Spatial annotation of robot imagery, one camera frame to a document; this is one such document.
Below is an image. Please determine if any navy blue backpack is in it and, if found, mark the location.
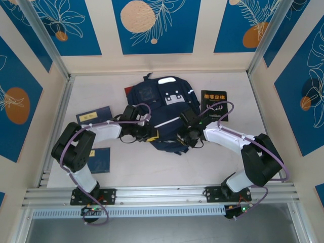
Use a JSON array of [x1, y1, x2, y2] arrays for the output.
[[126, 72, 203, 155]]

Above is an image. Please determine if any navy notebook gold label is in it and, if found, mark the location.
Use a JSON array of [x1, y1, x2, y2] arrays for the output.
[[75, 105, 114, 126]]

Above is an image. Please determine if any black book yellow title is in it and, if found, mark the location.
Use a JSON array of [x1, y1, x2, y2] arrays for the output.
[[201, 90, 229, 123]]

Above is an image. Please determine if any navy notebook cream label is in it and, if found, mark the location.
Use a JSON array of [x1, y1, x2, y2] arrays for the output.
[[89, 147, 111, 174]]

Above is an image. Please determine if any grey metal panel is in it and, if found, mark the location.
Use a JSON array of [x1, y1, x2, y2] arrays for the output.
[[25, 204, 304, 243]]

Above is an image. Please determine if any aluminium mounting rail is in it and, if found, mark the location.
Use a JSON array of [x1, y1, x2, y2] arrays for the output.
[[21, 182, 301, 209]]

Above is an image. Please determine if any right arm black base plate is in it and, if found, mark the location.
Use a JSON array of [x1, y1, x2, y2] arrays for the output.
[[204, 186, 253, 203]]

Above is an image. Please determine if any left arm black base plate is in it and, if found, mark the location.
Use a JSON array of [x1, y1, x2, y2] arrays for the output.
[[70, 188, 117, 206]]

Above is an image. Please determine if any grey slotted cable duct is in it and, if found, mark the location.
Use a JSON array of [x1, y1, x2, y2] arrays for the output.
[[32, 204, 226, 220]]

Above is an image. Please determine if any aluminium table side rail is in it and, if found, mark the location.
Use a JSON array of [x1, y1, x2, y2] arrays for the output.
[[37, 74, 75, 188], [246, 72, 286, 183]]

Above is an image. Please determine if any aluminium frame post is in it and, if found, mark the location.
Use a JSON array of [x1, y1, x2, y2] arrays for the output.
[[17, 0, 70, 79], [247, 0, 297, 76]]

